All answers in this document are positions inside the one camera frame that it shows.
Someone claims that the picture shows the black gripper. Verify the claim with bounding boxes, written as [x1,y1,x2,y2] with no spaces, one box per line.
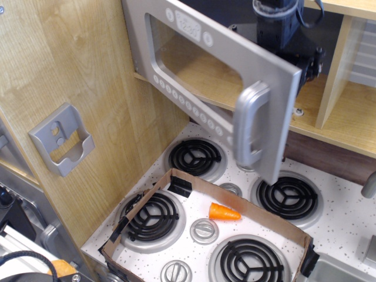
[229,1,325,85]

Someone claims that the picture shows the silver toy microwave door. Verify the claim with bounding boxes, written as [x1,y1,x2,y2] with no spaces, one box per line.
[122,1,301,184]

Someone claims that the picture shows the white door latch clip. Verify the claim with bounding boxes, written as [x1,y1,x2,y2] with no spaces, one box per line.
[293,108,304,117]

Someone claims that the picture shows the silver knob back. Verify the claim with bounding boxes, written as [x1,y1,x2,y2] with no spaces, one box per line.
[236,163,255,173]

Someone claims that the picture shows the back left stove burner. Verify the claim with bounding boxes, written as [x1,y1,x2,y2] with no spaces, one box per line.
[163,138,227,183]

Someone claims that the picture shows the stove burner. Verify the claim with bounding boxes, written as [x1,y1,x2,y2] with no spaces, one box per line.
[163,138,227,183]
[208,234,292,282]
[120,191,186,254]
[250,170,324,229]

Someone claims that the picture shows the silver knob small middle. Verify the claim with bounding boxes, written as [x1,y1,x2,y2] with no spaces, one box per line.
[220,183,243,197]

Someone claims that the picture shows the back right stove burner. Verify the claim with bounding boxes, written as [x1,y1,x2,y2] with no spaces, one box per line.
[250,170,324,229]

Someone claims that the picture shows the grey faucet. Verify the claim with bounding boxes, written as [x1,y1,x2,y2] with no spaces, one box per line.
[361,172,376,199]

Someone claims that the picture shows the orange toy carrot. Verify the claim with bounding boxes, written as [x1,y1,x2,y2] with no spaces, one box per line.
[209,203,241,220]

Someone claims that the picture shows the brown cardboard barrier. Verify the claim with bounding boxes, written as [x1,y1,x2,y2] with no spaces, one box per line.
[99,169,319,281]

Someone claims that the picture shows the silver knob centre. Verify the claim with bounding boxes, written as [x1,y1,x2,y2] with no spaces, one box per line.
[190,218,219,245]

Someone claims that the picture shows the front left stove burner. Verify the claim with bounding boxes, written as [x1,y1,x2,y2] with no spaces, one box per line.
[120,191,186,254]

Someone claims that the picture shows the front right stove burner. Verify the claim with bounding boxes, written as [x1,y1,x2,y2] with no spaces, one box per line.
[208,234,292,282]

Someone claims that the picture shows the silver sink basin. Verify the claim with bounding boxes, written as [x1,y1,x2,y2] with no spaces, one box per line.
[306,253,375,282]

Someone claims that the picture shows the silver knob front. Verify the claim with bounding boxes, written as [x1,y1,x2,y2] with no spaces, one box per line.
[160,260,193,282]

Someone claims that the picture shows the orange toy at bottom left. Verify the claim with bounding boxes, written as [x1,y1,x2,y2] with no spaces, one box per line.
[51,260,77,278]

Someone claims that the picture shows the grey wall phone holder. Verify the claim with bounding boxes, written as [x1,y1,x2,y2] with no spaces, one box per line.
[28,103,95,177]

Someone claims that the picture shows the grey oven door handle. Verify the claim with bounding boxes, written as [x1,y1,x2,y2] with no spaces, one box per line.
[39,220,78,265]

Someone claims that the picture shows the black cable bottom left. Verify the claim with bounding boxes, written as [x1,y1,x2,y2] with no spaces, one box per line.
[0,250,60,282]

